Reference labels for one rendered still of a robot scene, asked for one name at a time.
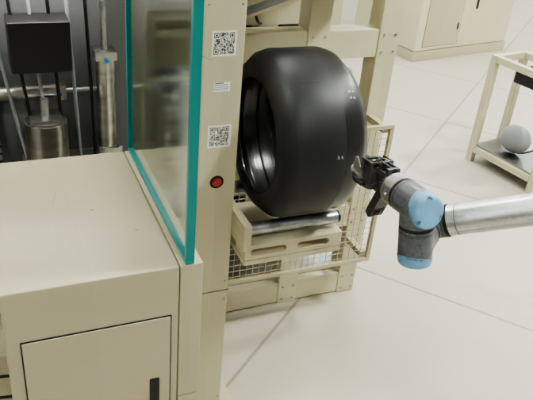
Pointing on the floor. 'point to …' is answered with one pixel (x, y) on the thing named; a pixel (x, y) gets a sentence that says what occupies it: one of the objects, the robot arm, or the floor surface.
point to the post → (217, 232)
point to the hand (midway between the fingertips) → (354, 168)
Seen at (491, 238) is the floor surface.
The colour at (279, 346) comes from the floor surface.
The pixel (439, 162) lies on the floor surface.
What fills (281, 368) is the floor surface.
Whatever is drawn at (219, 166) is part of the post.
